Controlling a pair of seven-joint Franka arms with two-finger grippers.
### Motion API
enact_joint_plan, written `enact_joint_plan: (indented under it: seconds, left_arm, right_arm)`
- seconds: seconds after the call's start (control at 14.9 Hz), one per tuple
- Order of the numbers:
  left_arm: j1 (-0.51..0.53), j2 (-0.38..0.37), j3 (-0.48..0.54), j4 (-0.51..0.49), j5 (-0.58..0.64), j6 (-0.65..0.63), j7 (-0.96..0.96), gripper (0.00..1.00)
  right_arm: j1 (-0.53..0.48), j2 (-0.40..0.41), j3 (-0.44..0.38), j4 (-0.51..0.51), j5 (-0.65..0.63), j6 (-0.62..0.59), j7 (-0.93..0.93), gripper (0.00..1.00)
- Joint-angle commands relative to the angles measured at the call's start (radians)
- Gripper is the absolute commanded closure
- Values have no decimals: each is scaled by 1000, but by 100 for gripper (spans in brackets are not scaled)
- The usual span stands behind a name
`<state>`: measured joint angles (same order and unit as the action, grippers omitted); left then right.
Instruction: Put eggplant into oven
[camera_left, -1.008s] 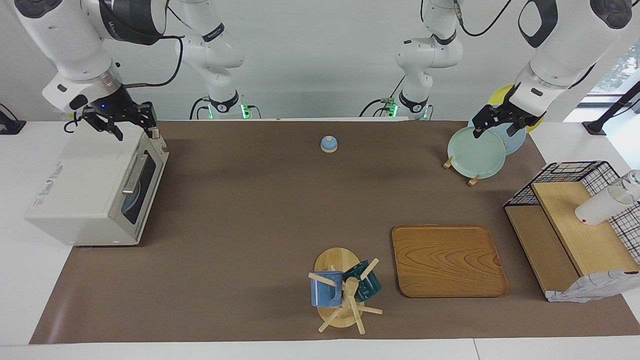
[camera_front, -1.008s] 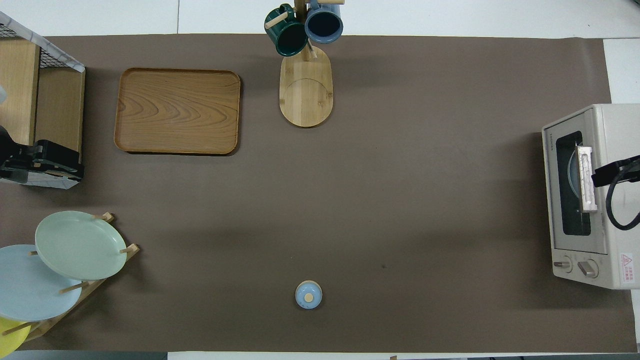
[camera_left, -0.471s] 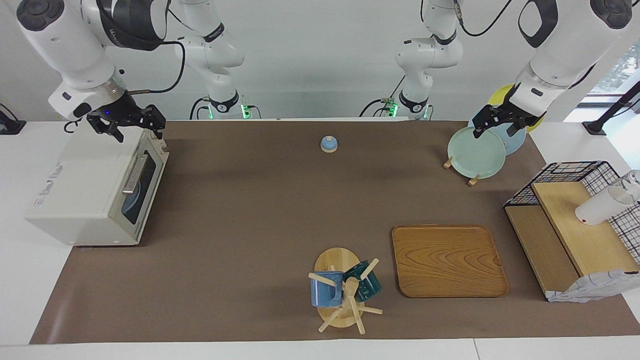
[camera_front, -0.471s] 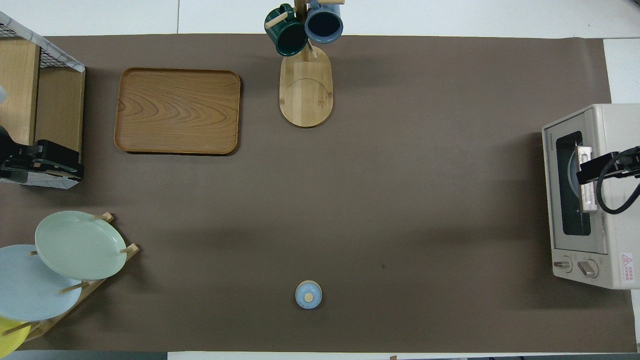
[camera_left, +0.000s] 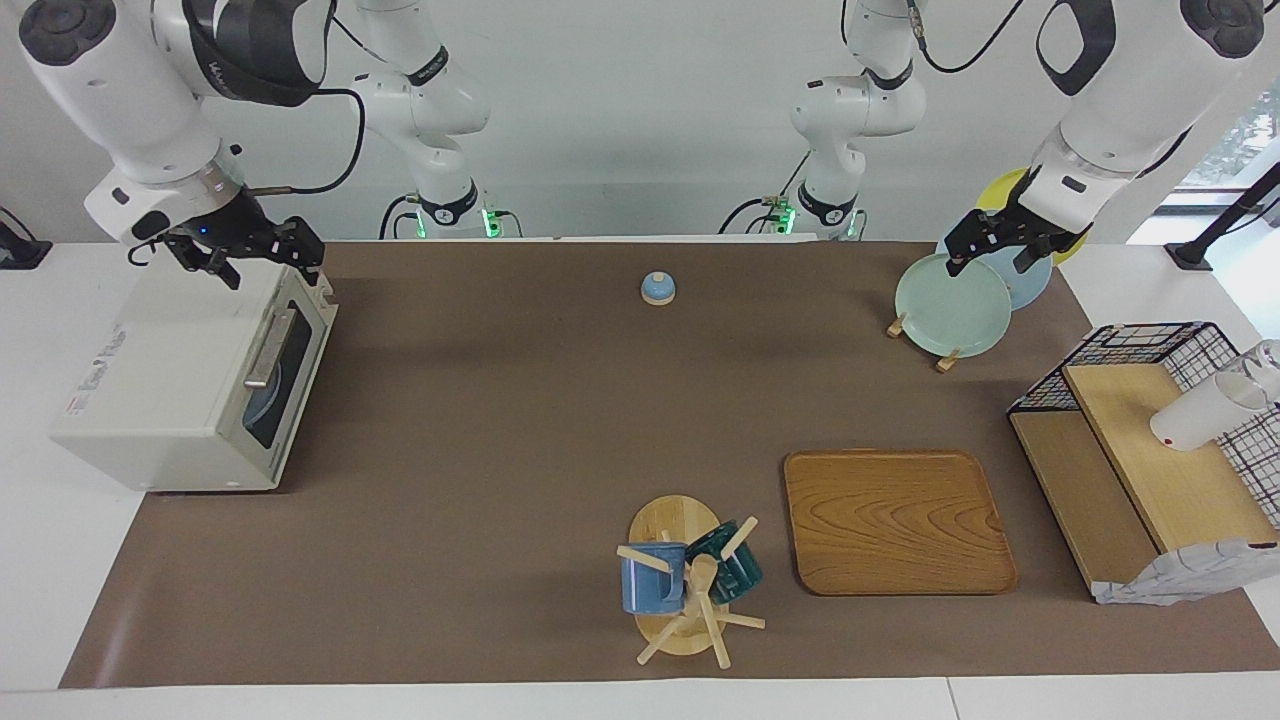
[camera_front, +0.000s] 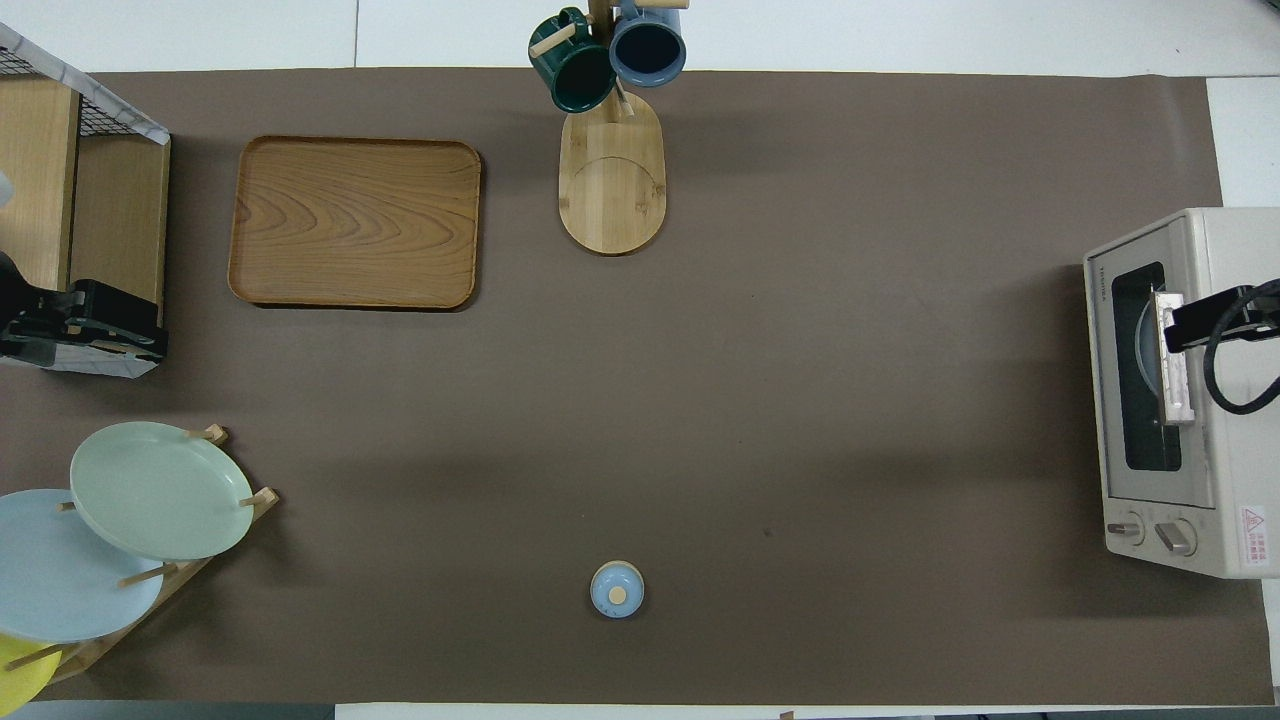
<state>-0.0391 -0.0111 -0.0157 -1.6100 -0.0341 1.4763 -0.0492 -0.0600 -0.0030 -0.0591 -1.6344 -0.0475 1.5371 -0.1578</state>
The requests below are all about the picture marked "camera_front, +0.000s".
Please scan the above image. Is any wooden mug tree stand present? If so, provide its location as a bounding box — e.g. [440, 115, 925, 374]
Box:
[530, 0, 691, 256]

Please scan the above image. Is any brown table mat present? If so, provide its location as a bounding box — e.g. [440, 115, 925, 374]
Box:
[0, 67, 1276, 706]

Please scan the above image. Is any white marbled cloth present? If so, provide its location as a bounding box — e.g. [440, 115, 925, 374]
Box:
[40, 350, 159, 379]

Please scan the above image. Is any yellow plate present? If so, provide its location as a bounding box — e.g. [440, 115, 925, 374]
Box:
[0, 632, 63, 709]

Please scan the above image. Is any small blue lidded jar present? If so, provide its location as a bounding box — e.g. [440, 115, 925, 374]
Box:
[590, 560, 646, 619]

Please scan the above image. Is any wooden two-tier shelf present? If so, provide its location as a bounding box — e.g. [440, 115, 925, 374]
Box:
[0, 75, 171, 306]

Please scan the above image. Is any blue mug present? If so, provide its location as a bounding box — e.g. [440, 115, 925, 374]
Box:
[608, 0, 688, 88]

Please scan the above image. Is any beige toaster oven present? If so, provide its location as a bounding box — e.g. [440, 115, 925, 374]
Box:
[1083, 207, 1280, 581]

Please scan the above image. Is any wooden serving tray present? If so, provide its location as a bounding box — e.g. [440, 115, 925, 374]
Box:
[228, 135, 483, 311]

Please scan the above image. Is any dark green mug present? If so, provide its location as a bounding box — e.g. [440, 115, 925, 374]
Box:
[528, 8, 618, 114]

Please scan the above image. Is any wooden plate rack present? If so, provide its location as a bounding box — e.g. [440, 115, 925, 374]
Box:
[45, 425, 279, 686]

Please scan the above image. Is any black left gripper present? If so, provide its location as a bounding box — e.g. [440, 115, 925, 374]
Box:
[38, 280, 169, 363]

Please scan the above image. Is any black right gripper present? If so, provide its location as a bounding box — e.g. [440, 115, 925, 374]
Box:
[1165, 280, 1280, 354]

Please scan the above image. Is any glass oven door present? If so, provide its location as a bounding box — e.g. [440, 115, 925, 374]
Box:
[1085, 222, 1213, 509]

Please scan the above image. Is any light blue racked plate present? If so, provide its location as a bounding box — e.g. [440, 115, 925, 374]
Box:
[0, 488, 166, 643]

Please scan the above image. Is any pale green plate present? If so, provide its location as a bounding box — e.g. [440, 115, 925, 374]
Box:
[70, 421, 254, 561]

